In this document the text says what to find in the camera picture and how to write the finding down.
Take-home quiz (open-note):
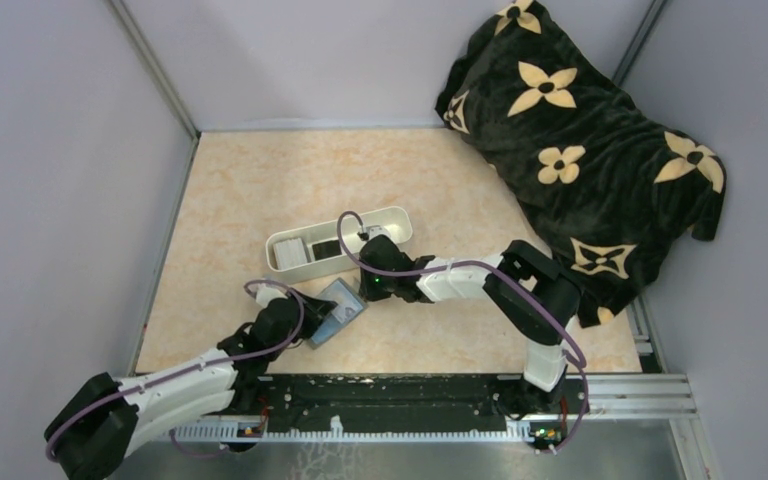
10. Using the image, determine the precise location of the white plastic tray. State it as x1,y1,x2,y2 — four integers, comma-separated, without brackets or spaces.
265,206,413,284

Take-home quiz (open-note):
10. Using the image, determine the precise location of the stack of white cards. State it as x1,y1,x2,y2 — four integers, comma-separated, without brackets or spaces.
272,238,310,271

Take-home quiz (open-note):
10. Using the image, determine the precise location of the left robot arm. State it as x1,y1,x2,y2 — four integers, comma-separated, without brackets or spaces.
44,291,338,479

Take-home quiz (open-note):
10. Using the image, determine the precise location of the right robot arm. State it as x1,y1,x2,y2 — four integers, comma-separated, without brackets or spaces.
351,236,583,412

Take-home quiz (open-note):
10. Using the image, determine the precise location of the black floral blanket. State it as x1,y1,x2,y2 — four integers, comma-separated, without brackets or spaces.
435,1,727,327

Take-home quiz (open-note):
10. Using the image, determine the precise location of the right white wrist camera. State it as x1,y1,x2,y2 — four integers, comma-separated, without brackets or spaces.
357,225,390,242

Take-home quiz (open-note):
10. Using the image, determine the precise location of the dark credit card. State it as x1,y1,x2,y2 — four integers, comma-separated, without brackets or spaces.
311,239,342,261

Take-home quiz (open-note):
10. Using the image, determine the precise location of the purple cable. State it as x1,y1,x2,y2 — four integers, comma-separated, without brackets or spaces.
44,278,307,465
336,210,591,455

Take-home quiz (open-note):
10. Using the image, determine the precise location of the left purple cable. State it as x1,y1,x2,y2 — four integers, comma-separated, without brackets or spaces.
44,278,307,465

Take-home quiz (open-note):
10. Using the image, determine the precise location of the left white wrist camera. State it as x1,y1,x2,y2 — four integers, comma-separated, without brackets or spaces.
255,284,286,308

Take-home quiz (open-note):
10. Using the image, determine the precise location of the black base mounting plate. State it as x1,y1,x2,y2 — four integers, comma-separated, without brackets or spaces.
196,374,591,435

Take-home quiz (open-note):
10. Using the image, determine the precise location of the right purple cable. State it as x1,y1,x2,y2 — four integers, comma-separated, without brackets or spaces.
336,210,591,455

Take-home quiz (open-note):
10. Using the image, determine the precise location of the aluminium frame rail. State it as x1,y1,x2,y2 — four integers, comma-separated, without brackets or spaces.
95,374,698,444

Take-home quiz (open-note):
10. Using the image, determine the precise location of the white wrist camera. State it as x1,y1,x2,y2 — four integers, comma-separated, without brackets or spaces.
357,225,390,242
255,284,286,308

